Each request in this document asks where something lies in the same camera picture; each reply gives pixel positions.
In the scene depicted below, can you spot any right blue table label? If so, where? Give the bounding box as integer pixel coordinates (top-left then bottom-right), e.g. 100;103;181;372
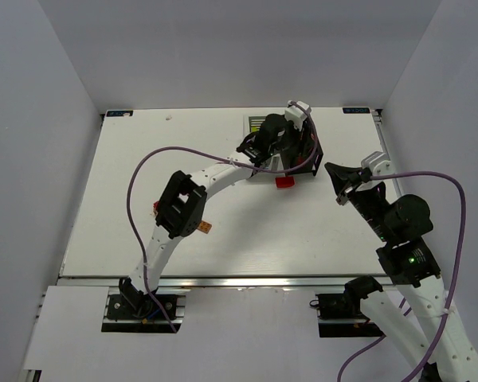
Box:
342;107;370;114

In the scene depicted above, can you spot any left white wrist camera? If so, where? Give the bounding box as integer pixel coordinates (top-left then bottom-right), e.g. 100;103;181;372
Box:
284;100;311;131

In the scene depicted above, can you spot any black slotted container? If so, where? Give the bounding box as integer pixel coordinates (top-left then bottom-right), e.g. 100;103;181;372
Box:
283;118;323;176

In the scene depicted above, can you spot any white slotted container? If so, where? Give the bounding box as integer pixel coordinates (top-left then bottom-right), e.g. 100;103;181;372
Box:
243;115;281;171

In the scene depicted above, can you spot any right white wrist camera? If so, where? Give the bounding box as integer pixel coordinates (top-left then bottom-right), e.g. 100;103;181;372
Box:
361;151;394;177

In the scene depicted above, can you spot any left blue table label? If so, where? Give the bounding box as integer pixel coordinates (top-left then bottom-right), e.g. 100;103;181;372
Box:
105;110;134;118

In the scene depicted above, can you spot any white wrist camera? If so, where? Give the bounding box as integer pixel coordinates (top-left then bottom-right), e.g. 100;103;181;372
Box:
284;100;311;131
361;151;394;177

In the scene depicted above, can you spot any orange flat lego brick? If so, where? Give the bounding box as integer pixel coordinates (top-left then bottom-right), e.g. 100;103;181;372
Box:
198;220;212;234

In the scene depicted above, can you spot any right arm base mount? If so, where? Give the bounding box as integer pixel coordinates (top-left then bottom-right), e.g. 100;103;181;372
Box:
309;294;382;338

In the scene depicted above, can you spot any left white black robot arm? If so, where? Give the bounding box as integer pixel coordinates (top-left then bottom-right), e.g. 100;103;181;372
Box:
119;106;319;319

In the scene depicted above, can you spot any red lego brick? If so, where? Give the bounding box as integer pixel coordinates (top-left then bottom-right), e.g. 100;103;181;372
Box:
275;176;296;189

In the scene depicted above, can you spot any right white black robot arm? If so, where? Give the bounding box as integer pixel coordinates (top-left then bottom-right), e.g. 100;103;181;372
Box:
325;160;478;381

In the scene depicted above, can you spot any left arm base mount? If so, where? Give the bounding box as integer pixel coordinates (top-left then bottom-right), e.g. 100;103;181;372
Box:
101;293;186;334

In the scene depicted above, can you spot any aluminium table rail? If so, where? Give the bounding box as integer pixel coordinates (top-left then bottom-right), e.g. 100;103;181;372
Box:
57;273;439;290

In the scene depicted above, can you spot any blue table label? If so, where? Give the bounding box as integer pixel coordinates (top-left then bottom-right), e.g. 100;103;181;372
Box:
105;110;134;118
342;107;370;114

